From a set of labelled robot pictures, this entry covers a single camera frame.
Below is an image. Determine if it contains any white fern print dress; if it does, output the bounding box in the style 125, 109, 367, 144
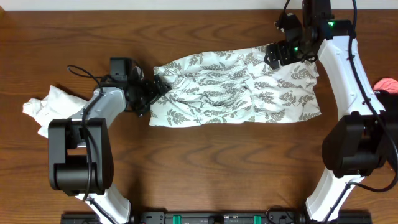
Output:
149, 46, 321, 128

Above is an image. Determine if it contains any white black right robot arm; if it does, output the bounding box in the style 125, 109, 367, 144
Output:
264, 0, 397, 223

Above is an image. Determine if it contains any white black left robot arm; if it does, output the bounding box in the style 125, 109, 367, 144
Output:
48, 57, 171, 223

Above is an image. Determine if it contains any white folded shirt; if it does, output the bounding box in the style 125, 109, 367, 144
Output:
22, 85, 87, 138

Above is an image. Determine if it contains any pink cloth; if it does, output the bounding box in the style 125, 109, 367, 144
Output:
373, 78, 398, 94

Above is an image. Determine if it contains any black garment with label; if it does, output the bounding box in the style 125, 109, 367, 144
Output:
374, 90, 397, 172

